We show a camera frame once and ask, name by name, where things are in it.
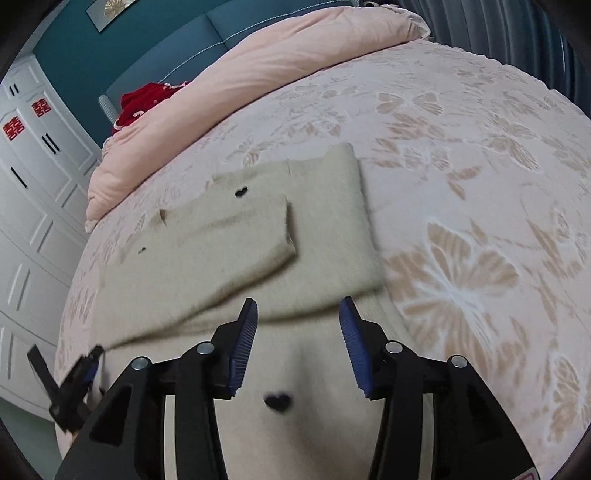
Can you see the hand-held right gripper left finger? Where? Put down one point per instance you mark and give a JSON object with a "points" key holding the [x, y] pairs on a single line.
{"points": [[244, 341]]}

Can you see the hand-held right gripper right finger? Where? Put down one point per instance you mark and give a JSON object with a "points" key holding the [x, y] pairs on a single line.
{"points": [[353, 341]]}

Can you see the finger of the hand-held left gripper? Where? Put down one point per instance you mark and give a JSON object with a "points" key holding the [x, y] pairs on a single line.
{"points": [[88, 369], [46, 376]]}

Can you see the beige knit sweater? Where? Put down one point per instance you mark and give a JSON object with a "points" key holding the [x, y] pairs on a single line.
{"points": [[323, 221]]}

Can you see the white wardrobe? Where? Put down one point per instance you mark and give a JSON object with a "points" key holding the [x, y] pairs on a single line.
{"points": [[32, 240]]}

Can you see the butterfly print bed sheet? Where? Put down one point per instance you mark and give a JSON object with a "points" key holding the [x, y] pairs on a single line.
{"points": [[461, 184]]}

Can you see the red wardrobe sticker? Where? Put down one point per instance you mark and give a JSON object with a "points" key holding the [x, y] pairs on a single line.
{"points": [[41, 106], [13, 129]]}

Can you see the red cloth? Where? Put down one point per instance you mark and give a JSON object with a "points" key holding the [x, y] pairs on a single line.
{"points": [[143, 104]]}

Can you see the pink duvet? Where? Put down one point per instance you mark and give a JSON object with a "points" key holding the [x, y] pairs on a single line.
{"points": [[277, 69]]}

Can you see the blue padded headboard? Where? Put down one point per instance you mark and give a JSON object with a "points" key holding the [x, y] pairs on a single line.
{"points": [[221, 27]]}

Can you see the grey curtain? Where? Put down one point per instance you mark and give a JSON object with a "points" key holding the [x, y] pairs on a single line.
{"points": [[498, 32]]}

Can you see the framed wall picture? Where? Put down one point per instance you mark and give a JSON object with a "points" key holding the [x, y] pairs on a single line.
{"points": [[115, 7]]}

